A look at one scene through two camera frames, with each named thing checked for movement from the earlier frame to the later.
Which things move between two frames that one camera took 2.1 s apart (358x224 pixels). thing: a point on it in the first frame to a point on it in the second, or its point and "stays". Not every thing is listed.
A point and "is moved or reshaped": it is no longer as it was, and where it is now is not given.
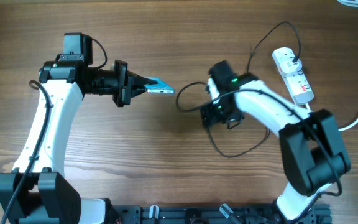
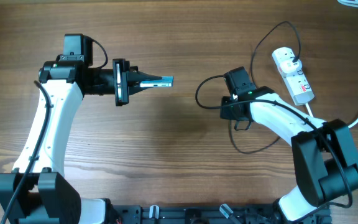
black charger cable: x=295 y=60 is moved or reshaped
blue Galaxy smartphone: x=161 y=87 is moved or reshaped
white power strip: x=298 y=88 stays
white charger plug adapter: x=288 y=66 stays
